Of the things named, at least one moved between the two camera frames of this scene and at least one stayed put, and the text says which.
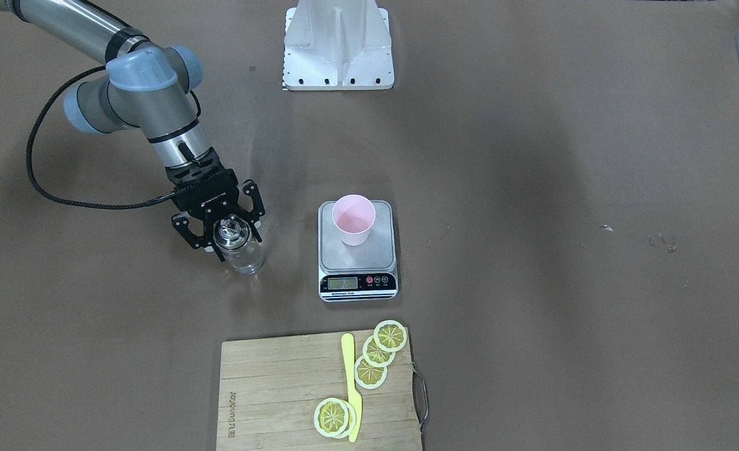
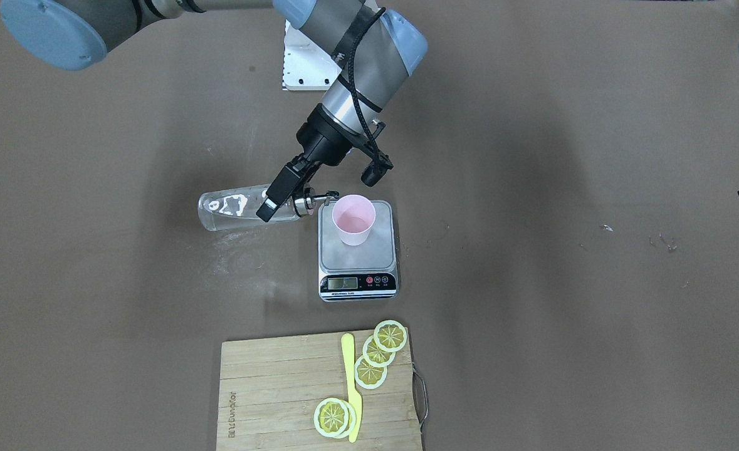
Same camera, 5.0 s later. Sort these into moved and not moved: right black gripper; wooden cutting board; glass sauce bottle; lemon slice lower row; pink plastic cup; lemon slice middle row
Moved: right black gripper; glass sauce bottle
Not moved: wooden cutting board; pink plastic cup; lemon slice middle row; lemon slice lower row
